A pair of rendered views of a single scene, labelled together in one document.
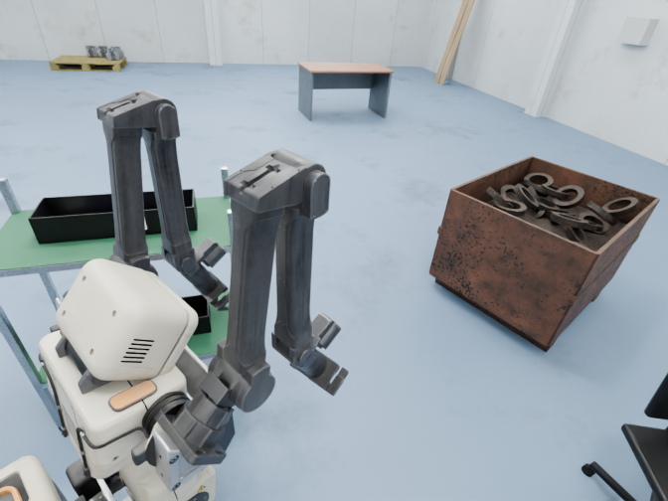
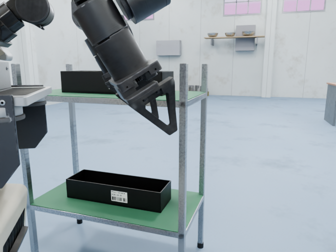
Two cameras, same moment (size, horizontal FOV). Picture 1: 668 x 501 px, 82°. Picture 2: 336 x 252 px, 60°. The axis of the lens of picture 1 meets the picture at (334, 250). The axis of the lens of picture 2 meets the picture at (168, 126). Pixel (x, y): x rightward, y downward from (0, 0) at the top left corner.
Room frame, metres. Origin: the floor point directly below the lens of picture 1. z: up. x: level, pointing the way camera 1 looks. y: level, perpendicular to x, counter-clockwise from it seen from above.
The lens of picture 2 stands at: (0.30, -0.29, 1.09)
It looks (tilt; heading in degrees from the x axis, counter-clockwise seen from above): 12 degrees down; 38
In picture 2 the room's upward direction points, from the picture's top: straight up
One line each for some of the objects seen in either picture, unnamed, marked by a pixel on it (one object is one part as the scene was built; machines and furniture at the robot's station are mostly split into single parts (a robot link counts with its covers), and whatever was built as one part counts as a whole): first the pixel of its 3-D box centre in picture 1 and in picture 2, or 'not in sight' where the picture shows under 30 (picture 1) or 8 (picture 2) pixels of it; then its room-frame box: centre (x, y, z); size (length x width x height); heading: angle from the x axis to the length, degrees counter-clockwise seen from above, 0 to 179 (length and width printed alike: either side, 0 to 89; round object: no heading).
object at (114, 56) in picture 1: (88, 58); (188, 91); (8.94, 5.56, 0.19); 1.34 x 0.93 x 0.38; 110
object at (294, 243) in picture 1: (293, 275); not in sight; (0.54, 0.07, 1.40); 0.11 x 0.06 x 0.43; 51
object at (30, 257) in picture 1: (142, 299); (117, 164); (1.34, 0.88, 0.55); 0.91 x 0.46 x 1.10; 109
